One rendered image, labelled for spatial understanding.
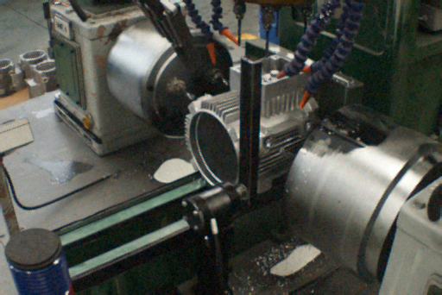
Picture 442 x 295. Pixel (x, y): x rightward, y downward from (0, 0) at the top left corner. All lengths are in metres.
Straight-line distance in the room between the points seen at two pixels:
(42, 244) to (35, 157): 0.98
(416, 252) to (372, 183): 0.13
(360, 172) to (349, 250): 0.12
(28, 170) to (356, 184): 0.92
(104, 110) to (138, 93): 0.24
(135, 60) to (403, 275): 0.74
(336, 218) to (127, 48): 0.65
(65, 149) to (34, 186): 0.18
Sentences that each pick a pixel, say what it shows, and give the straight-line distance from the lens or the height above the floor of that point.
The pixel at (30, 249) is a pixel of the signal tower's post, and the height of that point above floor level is 1.22.
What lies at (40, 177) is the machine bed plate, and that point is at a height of 0.80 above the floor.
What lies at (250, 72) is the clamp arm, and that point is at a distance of 0.80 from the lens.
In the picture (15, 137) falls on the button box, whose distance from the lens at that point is 1.06.
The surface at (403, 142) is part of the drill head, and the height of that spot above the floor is 1.16.
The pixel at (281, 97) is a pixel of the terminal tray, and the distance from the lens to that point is 1.02.
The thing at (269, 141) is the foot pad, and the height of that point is 1.06.
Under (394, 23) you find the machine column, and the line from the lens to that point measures 1.05.
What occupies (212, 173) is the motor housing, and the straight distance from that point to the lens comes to 1.09.
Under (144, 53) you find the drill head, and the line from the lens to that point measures 1.18.
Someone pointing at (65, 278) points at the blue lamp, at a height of 1.18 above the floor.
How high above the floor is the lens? 1.55
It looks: 31 degrees down
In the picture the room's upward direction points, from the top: straight up
